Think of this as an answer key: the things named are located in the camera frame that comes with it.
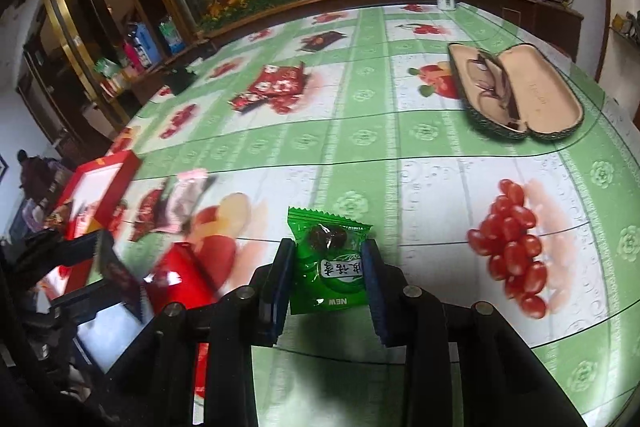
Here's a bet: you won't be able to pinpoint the open glasses case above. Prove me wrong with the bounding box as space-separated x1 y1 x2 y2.
447 42 585 142

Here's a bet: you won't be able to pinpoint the red foil snack packet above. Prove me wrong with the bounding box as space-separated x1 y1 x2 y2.
143 243 216 314

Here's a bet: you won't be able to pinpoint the red tray box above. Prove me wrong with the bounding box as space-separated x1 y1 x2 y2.
38 150 141 301

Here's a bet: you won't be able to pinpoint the green candy packet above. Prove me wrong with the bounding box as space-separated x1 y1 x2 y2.
288 207 371 315

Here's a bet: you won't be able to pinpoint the black snack packet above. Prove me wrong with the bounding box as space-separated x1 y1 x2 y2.
96 229 144 322

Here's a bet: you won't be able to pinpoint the small red snack packet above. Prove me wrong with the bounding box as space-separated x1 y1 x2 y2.
229 91 268 114

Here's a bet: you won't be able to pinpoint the dark red snack packet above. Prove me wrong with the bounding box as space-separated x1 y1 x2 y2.
130 179 167 243

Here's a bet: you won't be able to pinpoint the brown eyeglasses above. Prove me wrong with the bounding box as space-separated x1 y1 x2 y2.
466 50 522 132

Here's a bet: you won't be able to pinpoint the pink thermos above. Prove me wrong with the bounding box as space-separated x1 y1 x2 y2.
122 40 144 72

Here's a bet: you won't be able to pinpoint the red flower snack packet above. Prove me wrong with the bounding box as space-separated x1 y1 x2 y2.
247 62 305 98

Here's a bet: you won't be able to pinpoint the pink white snack packet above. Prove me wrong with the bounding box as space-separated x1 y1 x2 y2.
153 168 208 234

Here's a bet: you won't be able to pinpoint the green patterned tablecloth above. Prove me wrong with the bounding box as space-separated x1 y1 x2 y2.
116 4 639 426

